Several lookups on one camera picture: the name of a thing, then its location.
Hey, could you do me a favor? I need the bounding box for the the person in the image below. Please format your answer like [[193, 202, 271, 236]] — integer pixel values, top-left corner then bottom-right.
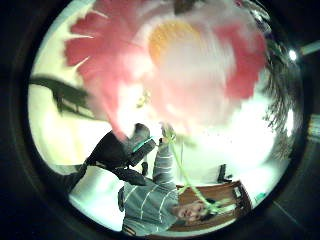
[[117, 121, 224, 237]]

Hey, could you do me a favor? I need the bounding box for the green flower stem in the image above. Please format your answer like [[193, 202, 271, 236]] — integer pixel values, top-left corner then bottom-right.
[[165, 130, 236, 215]]

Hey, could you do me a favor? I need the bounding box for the green fern foliage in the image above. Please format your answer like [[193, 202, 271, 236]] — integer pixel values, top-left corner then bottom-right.
[[261, 37, 300, 160]]

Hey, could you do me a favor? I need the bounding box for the dark ceiling fixture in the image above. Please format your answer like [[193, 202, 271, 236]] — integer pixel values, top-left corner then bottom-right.
[[29, 75, 100, 121]]

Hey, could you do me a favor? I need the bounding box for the large pink flower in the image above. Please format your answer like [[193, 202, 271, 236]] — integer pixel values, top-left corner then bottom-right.
[[63, 0, 268, 142]]

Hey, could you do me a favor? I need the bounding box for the black desk object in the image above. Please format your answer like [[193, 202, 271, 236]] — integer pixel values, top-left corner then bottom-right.
[[216, 163, 234, 184]]

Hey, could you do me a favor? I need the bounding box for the bright ceiling lamp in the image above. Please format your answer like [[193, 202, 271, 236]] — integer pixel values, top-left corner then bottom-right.
[[287, 48, 299, 62]]

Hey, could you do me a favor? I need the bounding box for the brown wooden cabinet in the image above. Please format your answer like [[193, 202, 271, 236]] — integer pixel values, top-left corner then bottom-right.
[[168, 180, 253, 233]]

